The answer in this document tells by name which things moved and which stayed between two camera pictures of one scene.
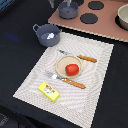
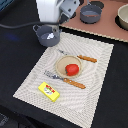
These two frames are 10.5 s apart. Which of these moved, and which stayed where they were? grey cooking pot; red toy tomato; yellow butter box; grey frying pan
Moved: grey frying pan
Stayed: red toy tomato; yellow butter box; grey cooking pot
